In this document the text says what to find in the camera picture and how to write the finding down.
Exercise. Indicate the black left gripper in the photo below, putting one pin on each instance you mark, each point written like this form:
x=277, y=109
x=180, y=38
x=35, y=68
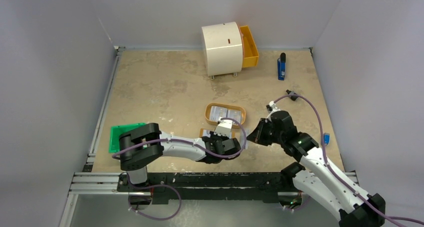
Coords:
x=213, y=136

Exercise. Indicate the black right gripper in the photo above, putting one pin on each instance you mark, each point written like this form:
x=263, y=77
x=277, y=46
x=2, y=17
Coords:
x=263, y=132

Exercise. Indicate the orange leather card holder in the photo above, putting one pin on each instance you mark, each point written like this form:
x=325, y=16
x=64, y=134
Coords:
x=209, y=132

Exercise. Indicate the orange oval tray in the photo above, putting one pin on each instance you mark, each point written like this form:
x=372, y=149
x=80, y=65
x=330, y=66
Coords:
x=228, y=106

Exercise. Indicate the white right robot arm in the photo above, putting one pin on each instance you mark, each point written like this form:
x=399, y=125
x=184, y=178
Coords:
x=314, y=175

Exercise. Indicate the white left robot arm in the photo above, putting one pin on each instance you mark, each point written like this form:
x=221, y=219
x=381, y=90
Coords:
x=143, y=145

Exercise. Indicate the loose card in tray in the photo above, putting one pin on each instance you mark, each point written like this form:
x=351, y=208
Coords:
x=234, y=114

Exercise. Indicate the small black knob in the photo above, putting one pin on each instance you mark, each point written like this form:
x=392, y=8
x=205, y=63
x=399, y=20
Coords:
x=292, y=95

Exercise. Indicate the small blue eraser block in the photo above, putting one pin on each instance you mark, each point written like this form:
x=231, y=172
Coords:
x=326, y=138

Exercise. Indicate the blue black marker pen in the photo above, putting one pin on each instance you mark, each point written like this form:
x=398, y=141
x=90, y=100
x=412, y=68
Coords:
x=281, y=67

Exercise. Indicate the orange open drawer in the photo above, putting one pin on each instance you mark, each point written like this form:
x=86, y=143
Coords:
x=250, y=51

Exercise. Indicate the white round drawer cabinet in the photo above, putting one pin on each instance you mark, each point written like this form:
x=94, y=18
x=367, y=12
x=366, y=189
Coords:
x=223, y=48

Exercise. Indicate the green plastic bin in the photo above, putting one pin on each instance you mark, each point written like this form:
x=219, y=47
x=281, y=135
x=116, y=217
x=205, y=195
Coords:
x=116, y=131

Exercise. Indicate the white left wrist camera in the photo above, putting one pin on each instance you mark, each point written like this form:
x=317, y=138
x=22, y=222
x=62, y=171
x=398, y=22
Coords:
x=224, y=128

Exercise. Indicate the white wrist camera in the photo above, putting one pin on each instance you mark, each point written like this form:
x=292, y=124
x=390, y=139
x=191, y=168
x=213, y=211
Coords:
x=272, y=107
x=224, y=128

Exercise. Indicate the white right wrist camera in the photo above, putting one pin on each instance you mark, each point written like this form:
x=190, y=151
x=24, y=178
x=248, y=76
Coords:
x=272, y=107

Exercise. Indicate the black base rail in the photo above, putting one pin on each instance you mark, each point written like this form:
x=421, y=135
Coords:
x=161, y=187

